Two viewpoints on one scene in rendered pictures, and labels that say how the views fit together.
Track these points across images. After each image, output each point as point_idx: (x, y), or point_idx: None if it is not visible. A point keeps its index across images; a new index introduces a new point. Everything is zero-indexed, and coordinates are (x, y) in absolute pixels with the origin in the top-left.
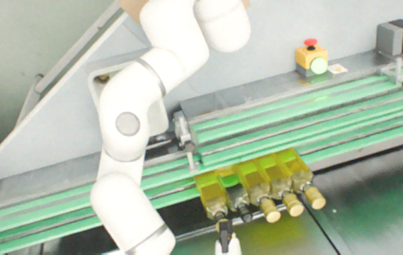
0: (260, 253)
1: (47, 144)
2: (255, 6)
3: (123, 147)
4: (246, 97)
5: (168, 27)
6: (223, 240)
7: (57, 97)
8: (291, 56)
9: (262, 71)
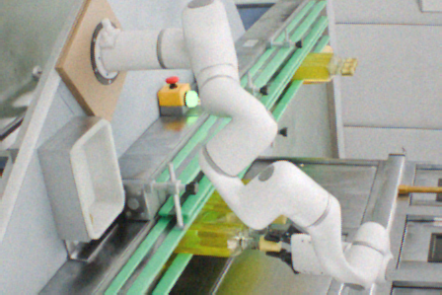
0: (278, 269)
1: (17, 279)
2: None
3: (274, 136)
4: (163, 145)
5: (230, 42)
6: (300, 229)
7: (19, 204)
8: (155, 101)
9: (142, 123)
